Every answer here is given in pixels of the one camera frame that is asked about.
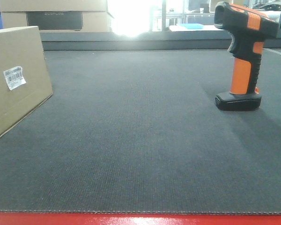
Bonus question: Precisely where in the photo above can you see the brown cardboard package box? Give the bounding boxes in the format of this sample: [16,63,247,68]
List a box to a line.
[0,26,53,138]

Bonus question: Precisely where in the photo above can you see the white barcode label sticker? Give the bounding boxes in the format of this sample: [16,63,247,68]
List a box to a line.
[3,66,26,90]

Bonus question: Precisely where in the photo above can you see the orange black barcode scanner gun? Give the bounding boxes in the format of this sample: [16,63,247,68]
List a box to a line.
[214,1,279,111]

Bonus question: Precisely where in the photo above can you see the dark grey fabric mat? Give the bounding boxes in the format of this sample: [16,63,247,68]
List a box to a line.
[0,49,281,214]

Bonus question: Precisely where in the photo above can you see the blue flat tray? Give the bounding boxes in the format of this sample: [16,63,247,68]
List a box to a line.
[177,23,204,30]

